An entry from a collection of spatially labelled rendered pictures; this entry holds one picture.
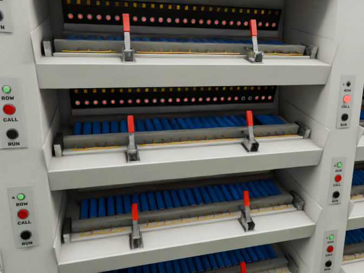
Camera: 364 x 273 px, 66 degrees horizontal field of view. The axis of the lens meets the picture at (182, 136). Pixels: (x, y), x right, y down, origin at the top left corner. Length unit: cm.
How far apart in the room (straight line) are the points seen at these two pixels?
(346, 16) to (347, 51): 7
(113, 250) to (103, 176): 17
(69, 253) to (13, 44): 42
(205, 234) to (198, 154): 20
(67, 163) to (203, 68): 32
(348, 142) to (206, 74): 40
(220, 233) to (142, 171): 25
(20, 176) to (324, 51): 69
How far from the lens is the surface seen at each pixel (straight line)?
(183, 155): 60
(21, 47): 56
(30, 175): 59
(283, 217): 79
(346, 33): 75
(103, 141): 62
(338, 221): 86
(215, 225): 72
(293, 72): 67
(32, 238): 64
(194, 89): 73
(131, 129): 58
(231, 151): 64
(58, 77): 56
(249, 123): 65
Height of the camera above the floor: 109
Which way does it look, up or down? 12 degrees down
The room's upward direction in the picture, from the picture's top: straight up
